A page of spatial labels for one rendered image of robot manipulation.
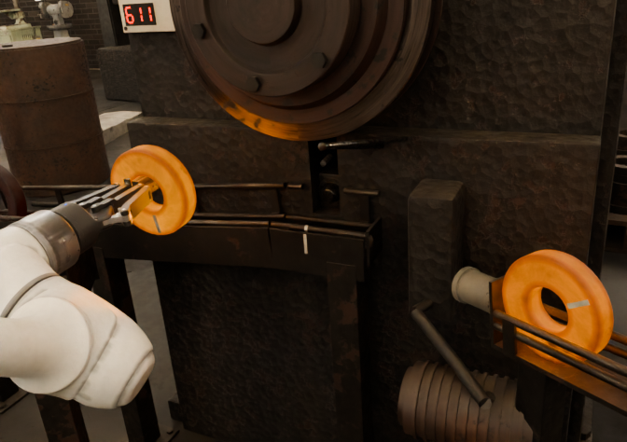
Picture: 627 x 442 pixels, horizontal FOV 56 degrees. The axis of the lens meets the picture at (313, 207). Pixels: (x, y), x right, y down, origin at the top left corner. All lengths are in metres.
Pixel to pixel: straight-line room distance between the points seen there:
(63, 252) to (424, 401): 0.58
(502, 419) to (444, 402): 0.09
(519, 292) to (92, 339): 0.57
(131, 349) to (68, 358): 0.07
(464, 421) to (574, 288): 0.29
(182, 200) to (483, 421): 0.58
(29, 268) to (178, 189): 0.30
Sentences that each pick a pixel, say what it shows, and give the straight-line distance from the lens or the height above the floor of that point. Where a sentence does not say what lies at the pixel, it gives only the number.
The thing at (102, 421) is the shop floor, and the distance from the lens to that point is 1.90.
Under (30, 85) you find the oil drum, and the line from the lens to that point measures 3.76.
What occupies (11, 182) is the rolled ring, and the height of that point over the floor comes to 0.72.
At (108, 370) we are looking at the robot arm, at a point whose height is 0.77.
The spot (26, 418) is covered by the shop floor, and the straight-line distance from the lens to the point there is 2.02.
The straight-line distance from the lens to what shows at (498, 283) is 0.91.
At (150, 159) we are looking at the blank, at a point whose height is 0.89.
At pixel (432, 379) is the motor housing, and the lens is 1.01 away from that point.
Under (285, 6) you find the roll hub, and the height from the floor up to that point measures 1.11.
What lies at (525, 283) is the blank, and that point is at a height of 0.73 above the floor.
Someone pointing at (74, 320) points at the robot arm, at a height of 0.83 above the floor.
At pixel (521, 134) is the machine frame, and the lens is 1.07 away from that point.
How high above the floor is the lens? 1.15
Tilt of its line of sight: 22 degrees down
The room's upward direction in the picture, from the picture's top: 4 degrees counter-clockwise
